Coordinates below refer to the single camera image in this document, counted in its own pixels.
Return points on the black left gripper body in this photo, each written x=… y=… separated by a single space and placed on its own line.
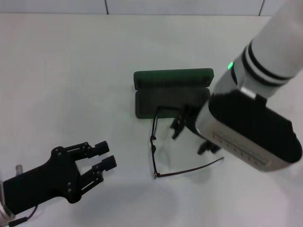
x=47 y=182

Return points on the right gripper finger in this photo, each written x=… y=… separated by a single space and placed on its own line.
x=180 y=123
x=208 y=147

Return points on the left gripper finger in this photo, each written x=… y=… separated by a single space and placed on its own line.
x=109 y=163
x=100 y=147

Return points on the black glasses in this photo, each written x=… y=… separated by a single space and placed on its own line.
x=153 y=147

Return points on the green glasses case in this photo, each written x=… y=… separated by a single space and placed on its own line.
x=170 y=78

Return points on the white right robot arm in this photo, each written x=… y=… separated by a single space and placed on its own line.
x=272 y=47

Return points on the left gripper silver connector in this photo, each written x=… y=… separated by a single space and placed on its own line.
x=19 y=169

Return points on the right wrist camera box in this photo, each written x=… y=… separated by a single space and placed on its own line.
x=248 y=132

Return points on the right camera silver bracket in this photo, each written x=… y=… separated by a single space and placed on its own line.
x=248 y=92

